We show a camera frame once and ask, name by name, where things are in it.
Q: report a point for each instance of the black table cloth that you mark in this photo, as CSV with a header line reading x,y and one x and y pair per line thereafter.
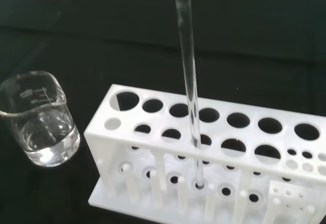
x,y
76,30

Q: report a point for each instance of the white test tube rack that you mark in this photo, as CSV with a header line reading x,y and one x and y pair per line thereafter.
x,y
229,157

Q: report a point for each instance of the small glass beaker with water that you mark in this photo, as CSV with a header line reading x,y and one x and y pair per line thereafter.
x,y
48,142

